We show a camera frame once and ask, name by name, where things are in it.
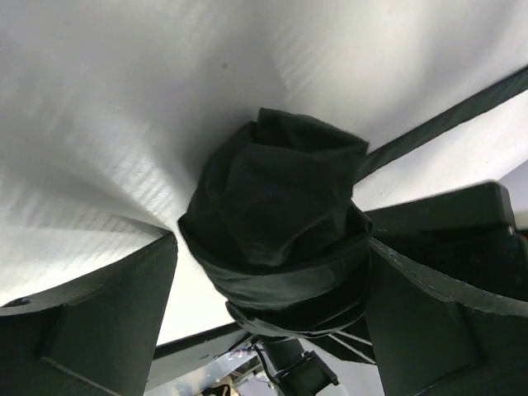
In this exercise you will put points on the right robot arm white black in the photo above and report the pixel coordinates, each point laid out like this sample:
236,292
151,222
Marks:
469,234

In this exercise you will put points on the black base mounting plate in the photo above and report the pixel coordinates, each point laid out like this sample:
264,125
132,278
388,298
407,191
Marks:
175,359

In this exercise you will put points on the black folding umbrella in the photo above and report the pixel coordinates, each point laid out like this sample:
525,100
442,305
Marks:
273,224

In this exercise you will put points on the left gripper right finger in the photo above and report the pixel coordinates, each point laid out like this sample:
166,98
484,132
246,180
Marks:
433,334

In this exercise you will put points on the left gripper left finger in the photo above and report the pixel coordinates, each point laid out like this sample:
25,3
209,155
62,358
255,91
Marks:
94,335

